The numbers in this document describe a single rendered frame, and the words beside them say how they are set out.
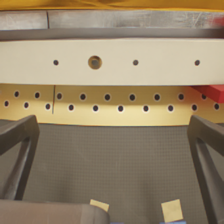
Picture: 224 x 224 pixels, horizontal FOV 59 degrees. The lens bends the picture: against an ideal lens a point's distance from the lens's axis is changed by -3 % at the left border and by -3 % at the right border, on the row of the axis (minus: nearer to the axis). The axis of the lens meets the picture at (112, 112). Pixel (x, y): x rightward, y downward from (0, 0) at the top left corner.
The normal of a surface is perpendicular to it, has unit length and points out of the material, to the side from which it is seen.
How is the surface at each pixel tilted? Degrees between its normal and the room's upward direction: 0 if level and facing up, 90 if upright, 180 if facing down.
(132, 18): 90
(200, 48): 90
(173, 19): 90
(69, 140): 62
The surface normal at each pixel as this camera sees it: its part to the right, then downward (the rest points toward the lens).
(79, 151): -0.09, -0.07
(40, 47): -0.12, 0.40
